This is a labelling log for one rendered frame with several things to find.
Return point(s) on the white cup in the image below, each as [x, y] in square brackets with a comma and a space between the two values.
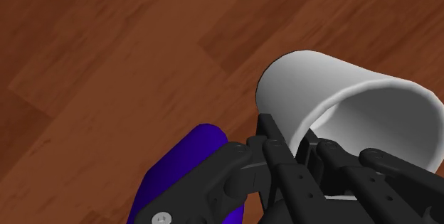
[312, 77]

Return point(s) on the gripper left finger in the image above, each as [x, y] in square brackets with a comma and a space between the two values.
[208, 181]

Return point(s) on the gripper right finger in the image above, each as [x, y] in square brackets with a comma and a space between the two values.
[381, 181]

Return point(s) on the purple rounded object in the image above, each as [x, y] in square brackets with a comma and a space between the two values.
[187, 154]

